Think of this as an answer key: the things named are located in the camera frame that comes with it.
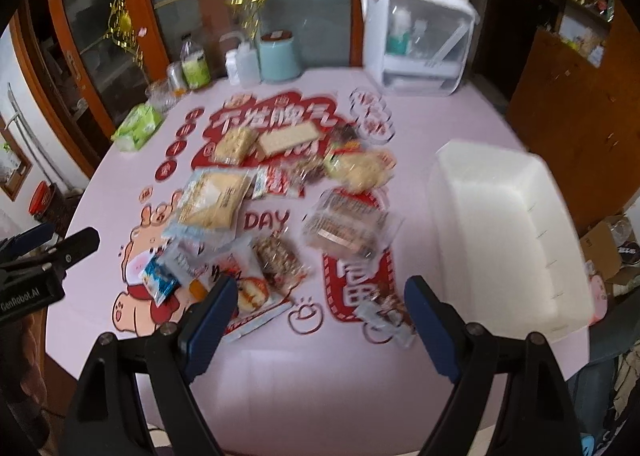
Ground red white fruit packet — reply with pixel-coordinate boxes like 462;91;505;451
188;244;293;342

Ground blue white candy packet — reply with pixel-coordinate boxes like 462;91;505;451
140;256;179;306

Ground dark nut bar packet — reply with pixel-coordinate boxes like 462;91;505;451
252;233;308;297

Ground large pale biscuit packet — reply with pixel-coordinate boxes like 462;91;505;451
163;168;255;248

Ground clear round cake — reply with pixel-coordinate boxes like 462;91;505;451
300;188;404;261

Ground red cookies snack packet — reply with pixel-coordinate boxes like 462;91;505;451
252;166;305;199

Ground puffed rice ball packet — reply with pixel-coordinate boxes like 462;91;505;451
323;150;396;195

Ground rice crispy bar packet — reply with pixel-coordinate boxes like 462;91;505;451
213;127;259;166

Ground beige cracker sandwich packet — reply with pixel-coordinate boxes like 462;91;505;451
256;121;322;158

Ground date walnut snack packet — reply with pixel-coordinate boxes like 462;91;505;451
288;155;326;185

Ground white plastic storage bin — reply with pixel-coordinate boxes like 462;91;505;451
427;141;593;342

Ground green wet wipes pack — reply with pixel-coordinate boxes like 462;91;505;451
111;103;164;153

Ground cardboard box on floor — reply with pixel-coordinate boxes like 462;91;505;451
580;214;639;299

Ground dark dried fruit packet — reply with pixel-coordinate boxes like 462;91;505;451
328;124;360;150

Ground small glass jar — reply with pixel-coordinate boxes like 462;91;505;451
166;62;189;98

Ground green label plastic bottle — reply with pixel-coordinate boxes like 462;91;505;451
180;34;212;91

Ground brown wooden cabinet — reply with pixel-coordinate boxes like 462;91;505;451
506;3;640;233

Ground white squeeze wash bottle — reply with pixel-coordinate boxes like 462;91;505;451
219;30;262;89

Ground teal canister wooden lid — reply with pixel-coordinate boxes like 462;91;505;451
257;29;303;83

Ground white countertop sterilizer box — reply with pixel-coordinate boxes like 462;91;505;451
360;0;480;95

